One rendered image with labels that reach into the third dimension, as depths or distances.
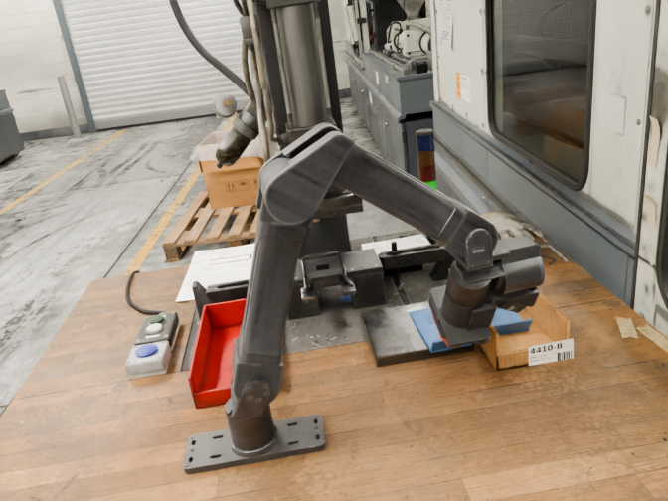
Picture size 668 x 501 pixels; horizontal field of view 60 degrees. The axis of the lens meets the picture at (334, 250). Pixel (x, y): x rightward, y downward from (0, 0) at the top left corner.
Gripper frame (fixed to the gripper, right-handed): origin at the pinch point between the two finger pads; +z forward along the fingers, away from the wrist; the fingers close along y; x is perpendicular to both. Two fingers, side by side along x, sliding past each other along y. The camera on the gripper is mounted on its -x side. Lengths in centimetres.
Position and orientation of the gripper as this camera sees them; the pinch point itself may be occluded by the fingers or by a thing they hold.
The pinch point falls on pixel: (451, 341)
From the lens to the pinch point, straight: 97.2
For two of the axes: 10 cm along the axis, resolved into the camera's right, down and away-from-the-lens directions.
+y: -1.9, -7.7, 6.1
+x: -9.8, 1.7, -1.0
